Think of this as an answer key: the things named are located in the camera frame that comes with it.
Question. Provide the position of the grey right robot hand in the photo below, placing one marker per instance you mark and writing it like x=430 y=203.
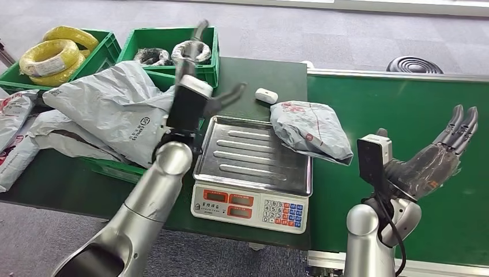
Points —
x=431 y=168

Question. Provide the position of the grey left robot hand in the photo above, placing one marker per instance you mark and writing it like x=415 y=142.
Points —
x=191 y=49

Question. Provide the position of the grey package with red print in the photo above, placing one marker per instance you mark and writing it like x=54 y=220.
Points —
x=309 y=130

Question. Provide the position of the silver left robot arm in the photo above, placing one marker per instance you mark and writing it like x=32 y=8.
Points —
x=145 y=206

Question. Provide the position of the green conveyor belt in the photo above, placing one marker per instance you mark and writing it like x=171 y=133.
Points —
x=382 y=107

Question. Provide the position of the large grey express package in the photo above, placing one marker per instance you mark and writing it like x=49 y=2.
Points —
x=114 y=111

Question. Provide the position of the crumpled grey package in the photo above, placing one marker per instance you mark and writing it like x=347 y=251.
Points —
x=53 y=132

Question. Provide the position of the grey package with red logo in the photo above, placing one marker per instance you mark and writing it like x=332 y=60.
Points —
x=15 y=114

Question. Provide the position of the white package with red print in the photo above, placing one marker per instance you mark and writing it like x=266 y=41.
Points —
x=15 y=164

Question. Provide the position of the green crate holding black coils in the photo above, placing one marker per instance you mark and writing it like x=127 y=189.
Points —
x=168 y=36

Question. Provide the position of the small white oval device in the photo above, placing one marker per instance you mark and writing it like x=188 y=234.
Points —
x=266 y=96

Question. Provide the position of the green crate holding yellow coils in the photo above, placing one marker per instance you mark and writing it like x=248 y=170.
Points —
x=100 y=57

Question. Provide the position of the black ribbed round disc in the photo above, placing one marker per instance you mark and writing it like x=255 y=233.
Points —
x=413 y=65

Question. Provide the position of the white scale with steel tray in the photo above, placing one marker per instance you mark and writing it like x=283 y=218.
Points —
x=244 y=160

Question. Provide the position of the green crate holding packages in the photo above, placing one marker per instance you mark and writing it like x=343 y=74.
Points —
x=114 y=170

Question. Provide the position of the grey metal pole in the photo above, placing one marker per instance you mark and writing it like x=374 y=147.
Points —
x=7 y=56

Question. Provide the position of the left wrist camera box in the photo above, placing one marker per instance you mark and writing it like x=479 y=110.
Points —
x=187 y=109

